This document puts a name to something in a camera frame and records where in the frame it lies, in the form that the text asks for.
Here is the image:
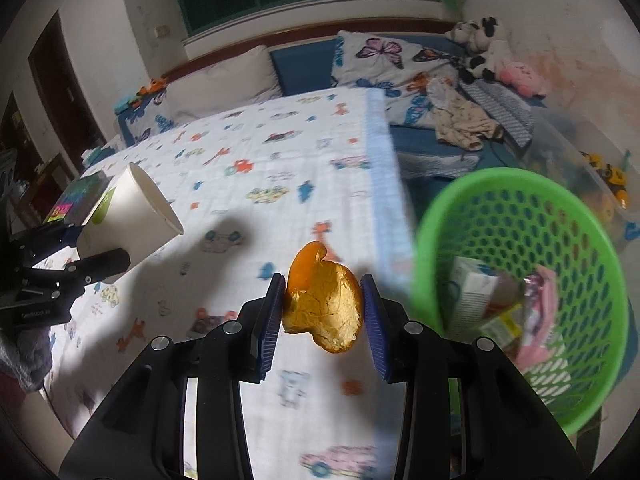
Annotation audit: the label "blue print pillow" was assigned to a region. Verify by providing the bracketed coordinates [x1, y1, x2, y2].
[117, 104, 177, 147]

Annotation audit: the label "dark wooden door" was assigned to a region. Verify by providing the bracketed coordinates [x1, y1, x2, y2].
[27, 9, 109, 172]

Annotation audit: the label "blue striped cloth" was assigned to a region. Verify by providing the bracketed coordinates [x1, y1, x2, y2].
[459, 80, 537, 149]

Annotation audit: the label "orange peel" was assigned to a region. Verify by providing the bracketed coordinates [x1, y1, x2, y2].
[281, 240, 365, 355]

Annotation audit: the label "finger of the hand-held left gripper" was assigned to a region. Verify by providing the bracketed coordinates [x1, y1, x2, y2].
[29, 247, 132, 302]
[9, 222, 84, 267]

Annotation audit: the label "person's left hand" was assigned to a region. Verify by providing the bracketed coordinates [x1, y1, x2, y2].
[0, 327, 54, 394]

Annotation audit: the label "blue and white carton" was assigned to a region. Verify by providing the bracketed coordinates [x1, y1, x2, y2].
[444, 255, 501, 331]

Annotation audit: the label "green plastic basket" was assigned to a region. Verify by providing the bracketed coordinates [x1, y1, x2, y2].
[410, 167, 630, 437]

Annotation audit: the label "orange toy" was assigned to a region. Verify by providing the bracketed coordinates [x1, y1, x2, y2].
[134, 77, 169, 99]

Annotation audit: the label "beige printed baby clothing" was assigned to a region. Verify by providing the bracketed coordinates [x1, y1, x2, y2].
[427, 77, 504, 152]

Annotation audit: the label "pink packet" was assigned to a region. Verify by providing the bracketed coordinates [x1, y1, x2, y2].
[514, 264, 559, 372]

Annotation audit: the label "yellow toy truck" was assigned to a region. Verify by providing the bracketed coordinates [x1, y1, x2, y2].
[584, 152, 632, 207]

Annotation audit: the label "cow plush toy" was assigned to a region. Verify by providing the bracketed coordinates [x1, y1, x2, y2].
[444, 15, 512, 85]

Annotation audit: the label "clear plastic storage box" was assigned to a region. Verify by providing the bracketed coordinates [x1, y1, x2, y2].
[519, 109, 640, 262]

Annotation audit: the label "plain white pillow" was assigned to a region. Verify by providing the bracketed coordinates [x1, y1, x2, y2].
[164, 44, 284, 122]

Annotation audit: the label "wooden headboard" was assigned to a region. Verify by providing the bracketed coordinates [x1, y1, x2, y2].
[162, 14, 452, 84]

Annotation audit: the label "dark wooden shelf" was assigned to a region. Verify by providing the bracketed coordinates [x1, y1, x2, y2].
[0, 95, 77, 232]

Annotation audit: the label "white paper cup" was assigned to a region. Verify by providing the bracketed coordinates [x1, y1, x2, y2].
[75, 162, 186, 272]

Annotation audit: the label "blue bed sheet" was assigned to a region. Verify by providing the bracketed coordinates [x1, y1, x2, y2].
[269, 34, 551, 181]

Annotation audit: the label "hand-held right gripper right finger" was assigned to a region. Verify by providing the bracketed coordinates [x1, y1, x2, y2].
[359, 273, 586, 480]

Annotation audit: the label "colourful small book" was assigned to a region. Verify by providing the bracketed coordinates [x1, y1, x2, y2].
[42, 169, 117, 225]

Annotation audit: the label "teal toy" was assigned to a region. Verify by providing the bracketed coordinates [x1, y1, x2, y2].
[112, 92, 144, 114]

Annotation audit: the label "butterfly print pillow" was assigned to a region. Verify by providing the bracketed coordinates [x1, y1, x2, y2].
[329, 29, 467, 127]

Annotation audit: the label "pink plush toy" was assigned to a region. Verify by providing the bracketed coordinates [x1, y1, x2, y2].
[497, 59, 549, 99]

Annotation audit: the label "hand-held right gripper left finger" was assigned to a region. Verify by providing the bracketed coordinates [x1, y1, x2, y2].
[60, 272, 287, 480]

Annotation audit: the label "printed white blanket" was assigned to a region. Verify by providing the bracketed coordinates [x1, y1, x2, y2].
[42, 87, 417, 480]

